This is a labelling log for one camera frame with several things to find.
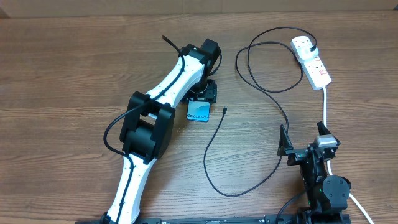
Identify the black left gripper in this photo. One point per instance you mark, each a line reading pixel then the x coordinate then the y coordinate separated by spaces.
pixel 209 94

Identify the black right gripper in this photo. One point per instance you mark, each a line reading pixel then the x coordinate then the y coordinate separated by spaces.
pixel 296 155

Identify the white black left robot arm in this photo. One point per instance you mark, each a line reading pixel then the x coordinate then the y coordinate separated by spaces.
pixel 149 119

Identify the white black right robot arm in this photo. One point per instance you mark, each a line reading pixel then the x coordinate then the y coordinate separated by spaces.
pixel 327 194

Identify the white charger plug adapter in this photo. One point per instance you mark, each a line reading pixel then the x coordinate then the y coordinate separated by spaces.
pixel 305 53

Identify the white power extension strip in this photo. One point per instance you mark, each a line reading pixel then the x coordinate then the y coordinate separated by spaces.
pixel 314 69

